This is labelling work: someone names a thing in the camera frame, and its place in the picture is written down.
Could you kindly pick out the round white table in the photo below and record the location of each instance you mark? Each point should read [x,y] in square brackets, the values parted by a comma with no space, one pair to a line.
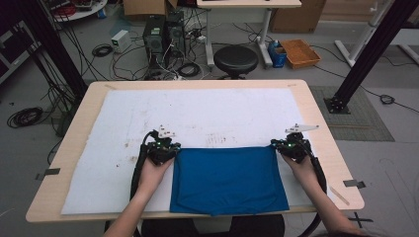
[82,10]

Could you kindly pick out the white power strip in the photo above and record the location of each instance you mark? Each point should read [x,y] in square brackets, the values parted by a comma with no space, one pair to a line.
[178,78]

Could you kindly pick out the dark equipment rack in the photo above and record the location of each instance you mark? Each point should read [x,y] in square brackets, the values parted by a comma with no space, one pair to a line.
[13,49]

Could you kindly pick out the open cardboard box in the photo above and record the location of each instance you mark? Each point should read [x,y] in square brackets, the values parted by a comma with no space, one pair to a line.
[145,7]

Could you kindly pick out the black round stool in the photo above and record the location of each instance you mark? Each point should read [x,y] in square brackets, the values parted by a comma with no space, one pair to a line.
[235,59]

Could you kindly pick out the beige tape strip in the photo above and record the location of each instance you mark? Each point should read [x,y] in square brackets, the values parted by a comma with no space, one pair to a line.
[340,196]

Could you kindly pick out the white desk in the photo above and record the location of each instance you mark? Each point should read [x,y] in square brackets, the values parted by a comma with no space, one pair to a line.
[247,3]

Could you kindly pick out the grey floor mat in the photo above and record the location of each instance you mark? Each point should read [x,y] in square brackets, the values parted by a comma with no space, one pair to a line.
[362,121]

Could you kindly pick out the white felt mat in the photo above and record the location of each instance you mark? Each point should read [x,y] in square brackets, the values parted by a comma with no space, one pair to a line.
[197,112]

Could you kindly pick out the white metal stand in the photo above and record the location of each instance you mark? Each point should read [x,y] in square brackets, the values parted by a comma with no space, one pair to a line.
[362,36]

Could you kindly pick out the blue t-shirt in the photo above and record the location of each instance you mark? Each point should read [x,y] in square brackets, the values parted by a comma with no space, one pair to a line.
[227,181]

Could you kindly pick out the black computer tower green label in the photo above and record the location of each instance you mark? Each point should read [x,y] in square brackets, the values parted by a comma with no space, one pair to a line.
[153,39]

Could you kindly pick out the small white power supply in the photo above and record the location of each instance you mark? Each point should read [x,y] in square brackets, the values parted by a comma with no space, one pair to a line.
[120,40]

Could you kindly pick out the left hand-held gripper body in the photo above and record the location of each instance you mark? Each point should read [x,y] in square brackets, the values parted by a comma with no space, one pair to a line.
[161,149]

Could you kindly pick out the person's dark trousers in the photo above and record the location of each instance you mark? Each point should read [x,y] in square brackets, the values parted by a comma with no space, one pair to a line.
[257,227]

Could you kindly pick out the grey tape strip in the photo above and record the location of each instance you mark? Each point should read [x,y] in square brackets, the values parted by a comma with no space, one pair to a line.
[354,183]
[49,172]

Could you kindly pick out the orange shallow tray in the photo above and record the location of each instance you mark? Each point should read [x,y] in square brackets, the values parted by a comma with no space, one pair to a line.
[300,52]

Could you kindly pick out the blue box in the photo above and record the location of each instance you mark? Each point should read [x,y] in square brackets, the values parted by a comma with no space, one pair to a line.
[276,56]

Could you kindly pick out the black metal frame post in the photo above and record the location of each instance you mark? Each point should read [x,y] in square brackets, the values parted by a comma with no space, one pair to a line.
[372,52]
[52,46]

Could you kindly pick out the person's right hand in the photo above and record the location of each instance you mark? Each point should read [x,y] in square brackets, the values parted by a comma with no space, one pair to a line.
[303,173]

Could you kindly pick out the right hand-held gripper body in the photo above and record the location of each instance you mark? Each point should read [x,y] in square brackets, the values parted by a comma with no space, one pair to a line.
[296,148]

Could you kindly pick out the person's left hand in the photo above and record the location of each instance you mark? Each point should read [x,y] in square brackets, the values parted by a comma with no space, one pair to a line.
[153,177]

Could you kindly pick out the large cardboard box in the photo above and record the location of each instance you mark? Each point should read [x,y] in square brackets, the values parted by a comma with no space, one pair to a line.
[296,16]

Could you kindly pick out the black tape cross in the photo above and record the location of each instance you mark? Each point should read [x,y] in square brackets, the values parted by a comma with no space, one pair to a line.
[359,220]

